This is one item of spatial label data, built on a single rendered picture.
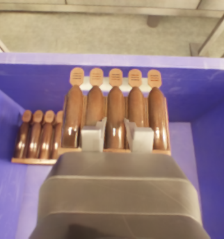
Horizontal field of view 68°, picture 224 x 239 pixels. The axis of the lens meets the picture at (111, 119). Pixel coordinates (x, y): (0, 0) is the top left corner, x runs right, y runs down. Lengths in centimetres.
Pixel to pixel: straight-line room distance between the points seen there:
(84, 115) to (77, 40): 69
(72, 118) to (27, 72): 11
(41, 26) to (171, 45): 61
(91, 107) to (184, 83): 15
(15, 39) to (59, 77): 71
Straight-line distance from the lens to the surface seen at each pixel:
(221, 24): 76
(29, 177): 41
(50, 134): 31
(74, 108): 16
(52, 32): 91
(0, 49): 58
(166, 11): 82
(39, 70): 24
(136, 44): 83
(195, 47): 89
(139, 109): 16
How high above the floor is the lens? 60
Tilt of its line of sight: 71 degrees down
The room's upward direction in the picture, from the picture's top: 2 degrees clockwise
